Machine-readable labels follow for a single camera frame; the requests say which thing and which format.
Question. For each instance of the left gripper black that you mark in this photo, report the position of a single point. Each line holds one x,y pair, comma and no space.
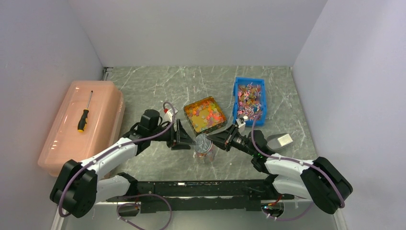
180,139

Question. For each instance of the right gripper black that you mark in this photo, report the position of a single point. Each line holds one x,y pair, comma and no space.
224,136

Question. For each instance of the clear round lid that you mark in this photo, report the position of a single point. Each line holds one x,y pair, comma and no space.
202,144

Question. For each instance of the clear plastic cup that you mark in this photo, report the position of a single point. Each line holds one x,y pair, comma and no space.
205,157

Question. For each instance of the metal scoop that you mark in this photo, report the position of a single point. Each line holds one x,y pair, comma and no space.
279,141

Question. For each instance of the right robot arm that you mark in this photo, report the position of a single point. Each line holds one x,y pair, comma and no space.
316,180

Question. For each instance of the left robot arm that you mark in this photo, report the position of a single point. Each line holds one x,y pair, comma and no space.
80,185

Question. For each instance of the candy tin with gummies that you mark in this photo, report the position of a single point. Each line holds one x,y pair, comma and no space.
205,116

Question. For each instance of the blue bin of lollipops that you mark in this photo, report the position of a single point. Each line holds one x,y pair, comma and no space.
250,100

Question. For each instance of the yellow black screwdriver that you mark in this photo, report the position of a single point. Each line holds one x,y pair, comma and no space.
84,117

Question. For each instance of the pink plastic storage box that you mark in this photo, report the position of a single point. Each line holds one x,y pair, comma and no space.
64,142

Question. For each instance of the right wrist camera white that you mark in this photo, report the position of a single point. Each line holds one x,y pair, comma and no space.
240,122

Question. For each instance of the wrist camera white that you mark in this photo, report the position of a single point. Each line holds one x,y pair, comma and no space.
169,114
240,122

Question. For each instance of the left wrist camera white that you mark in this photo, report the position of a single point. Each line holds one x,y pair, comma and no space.
169,114

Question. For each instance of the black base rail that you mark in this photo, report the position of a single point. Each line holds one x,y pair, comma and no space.
248,195

